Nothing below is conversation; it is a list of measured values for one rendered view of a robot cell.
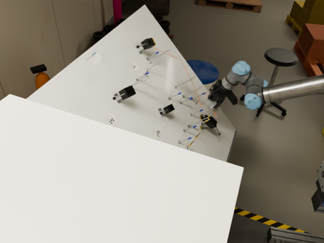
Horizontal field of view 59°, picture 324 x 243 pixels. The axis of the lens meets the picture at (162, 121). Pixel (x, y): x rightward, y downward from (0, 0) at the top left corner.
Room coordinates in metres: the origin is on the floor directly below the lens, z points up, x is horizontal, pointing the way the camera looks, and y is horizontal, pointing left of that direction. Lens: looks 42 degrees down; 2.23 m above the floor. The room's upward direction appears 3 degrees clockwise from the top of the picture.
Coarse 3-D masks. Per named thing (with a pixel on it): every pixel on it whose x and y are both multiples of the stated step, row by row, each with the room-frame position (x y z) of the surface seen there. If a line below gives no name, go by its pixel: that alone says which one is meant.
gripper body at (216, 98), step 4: (220, 80) 1.28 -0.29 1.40; (216, 84) 1.26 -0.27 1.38; (220, 84) 1.25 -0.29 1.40; (216, 88) 1.27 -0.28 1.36; (220, 88) 1.25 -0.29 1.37; (224, 88) 1.23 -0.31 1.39; (212, 92) 1.25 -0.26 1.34; (216, 92) 1.25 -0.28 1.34; (220, 92) 1.25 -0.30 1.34; (208, 96) 1.26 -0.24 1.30; (212, 96) 1.25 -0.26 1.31; (216, 96) 1.24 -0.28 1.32; (220, 96) 1.24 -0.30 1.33; (224, 96) 1.25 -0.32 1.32; (212, 100) 1.25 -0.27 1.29; (216, 100) 1.25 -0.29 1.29; (220, 100) 1.24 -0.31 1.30
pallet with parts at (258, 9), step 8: (200, 0) 6.27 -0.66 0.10; (216, 0) 6.21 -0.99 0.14; (224, 0) 6.19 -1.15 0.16; (232, 0) 6.22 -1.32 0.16; (240, 0) 6.24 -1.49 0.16; (248, 0) 6.27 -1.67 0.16; (256, 0) 6.30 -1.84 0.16; (224, 8) 6.18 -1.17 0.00; (232, 8) 6.15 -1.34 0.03; (240, 8) 6.18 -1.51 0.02; (256, 8) 6.06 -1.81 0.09
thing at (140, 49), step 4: (144, 40) 1.34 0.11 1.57; (148, 40) 1.35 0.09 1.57; (152, 40) 1.37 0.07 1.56; (144, 44) 1.32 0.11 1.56; (148, 44) 1.32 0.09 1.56; (152, 44) 1.35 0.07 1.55; (140, 48) 1.36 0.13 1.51; (144, 48) 1.33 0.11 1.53; (148, 48) 1.35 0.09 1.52; (140, 52) 1.36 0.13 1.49
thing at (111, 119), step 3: (111, 114) 0.93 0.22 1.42; (108, 117) 0.91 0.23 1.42; (111, 117) 0.92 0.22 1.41; (114, 117) 0.93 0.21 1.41; (108, 120) 0.90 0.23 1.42; (111, 120) 0.91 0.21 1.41; (114, 120) 0.92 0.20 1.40; (117, 120) 0.93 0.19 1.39; (111, 123) 0.90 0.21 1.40; (114, 123) 0.90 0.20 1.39; (114, 126) 0.89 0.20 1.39
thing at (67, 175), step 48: (0, 144) 0.34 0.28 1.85; (48, 144) 0.35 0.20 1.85; (96, 144) 0.36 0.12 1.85; (144, 144) 0.36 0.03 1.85; (0, 192) 0.24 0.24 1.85; (48, 192) 0.25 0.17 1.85; (96, 192) 0.25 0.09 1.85; (144, 192) 0.26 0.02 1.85; (192, 192) 0.27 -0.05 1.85; (0, 240) 0.17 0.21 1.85; (48, 240) 0.18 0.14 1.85; (96, 240) 0.18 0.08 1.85; (144, 240) 0.18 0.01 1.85; (192, 240) 0.19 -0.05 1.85
